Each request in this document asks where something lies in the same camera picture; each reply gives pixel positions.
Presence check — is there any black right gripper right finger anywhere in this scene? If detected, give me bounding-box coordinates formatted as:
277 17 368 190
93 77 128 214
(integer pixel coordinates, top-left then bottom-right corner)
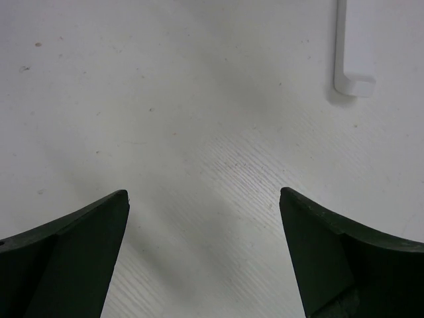
280 187 423 317

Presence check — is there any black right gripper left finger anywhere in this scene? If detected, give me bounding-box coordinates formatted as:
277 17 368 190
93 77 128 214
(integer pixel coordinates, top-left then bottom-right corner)
1 189 129 317

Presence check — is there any white clothes rack base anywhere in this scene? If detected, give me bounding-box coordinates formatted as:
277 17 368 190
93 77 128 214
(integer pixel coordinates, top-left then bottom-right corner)
334 0 376 97

